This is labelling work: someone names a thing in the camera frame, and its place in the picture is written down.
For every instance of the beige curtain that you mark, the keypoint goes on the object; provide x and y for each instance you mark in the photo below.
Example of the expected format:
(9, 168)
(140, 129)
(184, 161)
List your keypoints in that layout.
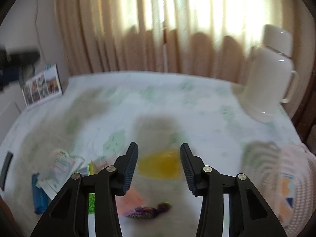
(210, 38)

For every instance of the light blue boxed snack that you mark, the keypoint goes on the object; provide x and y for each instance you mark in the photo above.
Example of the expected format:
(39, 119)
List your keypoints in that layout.
(287, 196)

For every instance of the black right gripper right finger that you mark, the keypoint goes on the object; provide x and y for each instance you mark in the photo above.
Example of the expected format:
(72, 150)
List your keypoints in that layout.
(250, 214)

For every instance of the photo collage calendar card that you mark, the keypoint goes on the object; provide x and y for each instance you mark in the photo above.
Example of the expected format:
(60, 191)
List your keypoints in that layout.
(42, 87)

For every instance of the purple candy wrapper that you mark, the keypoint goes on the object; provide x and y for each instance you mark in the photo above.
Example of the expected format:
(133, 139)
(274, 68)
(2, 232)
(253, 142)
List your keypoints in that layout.
(149, 212)

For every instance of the yellow jelly cup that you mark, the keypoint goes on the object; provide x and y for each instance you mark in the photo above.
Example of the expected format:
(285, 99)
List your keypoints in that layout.
(164, 165)

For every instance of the blue snack package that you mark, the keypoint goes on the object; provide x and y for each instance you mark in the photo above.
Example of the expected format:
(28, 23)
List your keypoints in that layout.
(40, 198)

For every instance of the green patterned tablecloth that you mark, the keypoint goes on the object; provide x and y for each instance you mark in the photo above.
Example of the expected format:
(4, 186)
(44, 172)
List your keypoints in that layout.
(100, 115)

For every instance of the pink plastic basket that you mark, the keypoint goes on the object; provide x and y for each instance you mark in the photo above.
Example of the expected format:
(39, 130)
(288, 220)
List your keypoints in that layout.
(279, 177)

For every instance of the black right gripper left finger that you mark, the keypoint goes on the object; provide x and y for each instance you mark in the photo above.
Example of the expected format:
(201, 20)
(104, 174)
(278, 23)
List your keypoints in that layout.
(67, 214)

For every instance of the pink snack packet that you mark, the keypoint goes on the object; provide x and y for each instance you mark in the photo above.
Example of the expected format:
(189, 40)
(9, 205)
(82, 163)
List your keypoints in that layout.
(130, 201)

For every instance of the white thermos jug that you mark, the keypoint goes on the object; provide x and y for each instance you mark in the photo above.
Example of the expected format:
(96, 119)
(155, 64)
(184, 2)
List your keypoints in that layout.
(272, 79)

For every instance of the white printed snack bag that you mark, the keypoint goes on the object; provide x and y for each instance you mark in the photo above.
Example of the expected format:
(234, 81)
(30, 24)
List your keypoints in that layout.
(61, 165)

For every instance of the black remote control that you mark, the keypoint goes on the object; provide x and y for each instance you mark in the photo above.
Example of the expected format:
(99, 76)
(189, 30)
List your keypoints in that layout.
(4, 170)

